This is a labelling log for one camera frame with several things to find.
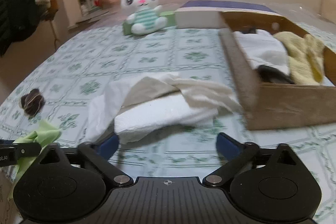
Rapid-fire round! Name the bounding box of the light green cloth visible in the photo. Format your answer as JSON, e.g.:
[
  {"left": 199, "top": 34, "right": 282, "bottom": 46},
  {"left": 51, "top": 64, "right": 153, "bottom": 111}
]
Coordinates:
[{"left": 8, "top": 120, "right": 62, "bottom": 200}]

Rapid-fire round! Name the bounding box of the small green box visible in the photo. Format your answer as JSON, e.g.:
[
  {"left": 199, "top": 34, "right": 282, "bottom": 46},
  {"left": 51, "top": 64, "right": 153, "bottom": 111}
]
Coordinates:
[{"left": 122, "top": 11, "right": 176, "bottom": 35}]

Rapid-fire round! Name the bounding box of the black puffer jacket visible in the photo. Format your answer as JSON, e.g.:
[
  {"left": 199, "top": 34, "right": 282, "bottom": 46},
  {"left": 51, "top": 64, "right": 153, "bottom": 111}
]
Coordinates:
[{"left": 1, "top": 0, "right": 40, "bottom": 56}]

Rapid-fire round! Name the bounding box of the white blue box lid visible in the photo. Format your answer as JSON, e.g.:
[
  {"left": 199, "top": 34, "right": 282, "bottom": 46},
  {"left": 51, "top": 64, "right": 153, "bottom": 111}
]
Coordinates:
[{"left": 175, "top": 0, "right": 279, "bottom": 28}]

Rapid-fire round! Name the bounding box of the white black trimmed sock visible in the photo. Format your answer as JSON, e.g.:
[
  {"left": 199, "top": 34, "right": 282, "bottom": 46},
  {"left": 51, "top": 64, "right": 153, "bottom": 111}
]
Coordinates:
[{"left": 233, "top": 28, "right": 294, "bottom": 84}]

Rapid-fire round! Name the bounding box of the white bunny plush toy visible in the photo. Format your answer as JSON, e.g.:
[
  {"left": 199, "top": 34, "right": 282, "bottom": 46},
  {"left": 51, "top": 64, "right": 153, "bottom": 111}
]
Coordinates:
[{"left": 120, "top": 0, "right": 167, "bottom": 36}]

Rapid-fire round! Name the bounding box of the white towel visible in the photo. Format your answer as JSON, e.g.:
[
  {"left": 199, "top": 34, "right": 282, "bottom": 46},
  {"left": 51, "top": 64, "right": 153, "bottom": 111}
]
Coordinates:
[{"left": 114, "top": 93, "right": 219, "bottom": 144}]

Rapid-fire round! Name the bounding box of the white beige cloth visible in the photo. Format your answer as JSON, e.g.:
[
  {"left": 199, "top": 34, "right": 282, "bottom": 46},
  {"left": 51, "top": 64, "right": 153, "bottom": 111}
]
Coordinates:
[{"left": 85, "top": 72, "right": 242, "bottom": 141}]

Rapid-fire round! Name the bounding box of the cream fluffy cloth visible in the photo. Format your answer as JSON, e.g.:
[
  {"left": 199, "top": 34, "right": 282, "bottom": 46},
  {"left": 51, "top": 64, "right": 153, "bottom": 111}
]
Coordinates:
[{"left": 273, "top": 31, "right": 325, "bottom": 85}]

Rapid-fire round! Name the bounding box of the dark purple velvet scrunchie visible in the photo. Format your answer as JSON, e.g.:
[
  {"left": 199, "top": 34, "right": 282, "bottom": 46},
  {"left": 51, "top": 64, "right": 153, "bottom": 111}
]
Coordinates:
[{"left": 20, "top": 88, "right": 46, "bottom": 118}]

